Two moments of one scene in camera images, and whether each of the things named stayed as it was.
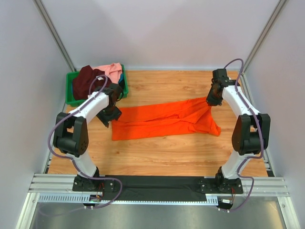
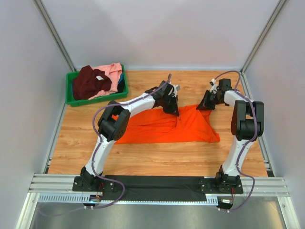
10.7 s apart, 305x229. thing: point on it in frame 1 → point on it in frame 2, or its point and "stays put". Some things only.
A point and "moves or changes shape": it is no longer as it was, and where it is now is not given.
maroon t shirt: x=82 y=82 stays put
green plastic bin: x=70 y=76 stays put
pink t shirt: x=113 y=71 stays put
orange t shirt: x=194 y=115 moves or changes shape
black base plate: x=158 y=188 stays put
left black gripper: x=107 y=117 → x=170 y=105
